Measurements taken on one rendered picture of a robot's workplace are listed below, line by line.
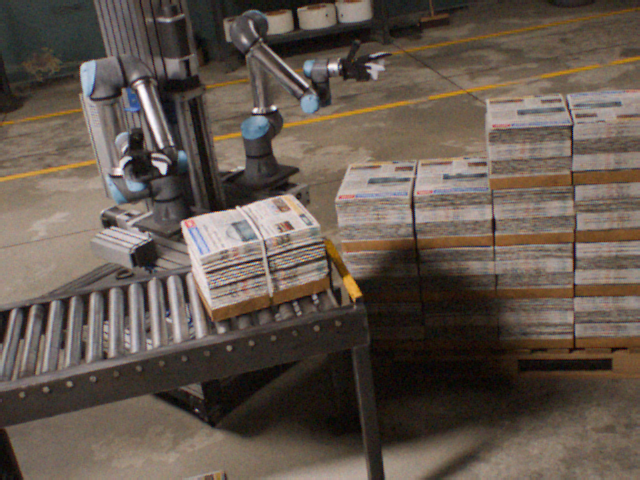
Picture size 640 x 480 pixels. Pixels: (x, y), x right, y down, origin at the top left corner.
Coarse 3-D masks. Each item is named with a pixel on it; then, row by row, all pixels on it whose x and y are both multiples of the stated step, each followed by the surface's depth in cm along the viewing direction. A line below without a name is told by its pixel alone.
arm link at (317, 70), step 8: (304, 64) 345; (312, 64) 343; (320, 64) 342; (328, 64) 341; (304, 72) 345; (312, 72) 344; (320, 72) 343; (328, 72) 342; (312, 80) 346; (320, 80) 345
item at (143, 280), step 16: (160, 272) 289; (176, 272) 288; (80, 288) 286; (96, 288) 285; (112, 288) 284; (144, 288) 286; (16, 304) 282; (32, 304) 280; (48, 304) 281; (128, 304) 287; (64, 320) 285
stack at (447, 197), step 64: (384, 192) 320; (448, 192) 312; (512, 192) 308; (576, 192) 304; (384, 256) 328; (448, 256) 323; (512, 256) 318; (576, 256) 315; (384, 320) 341; (448, 320) 336; (512, 320) 331; (576, 320) 326
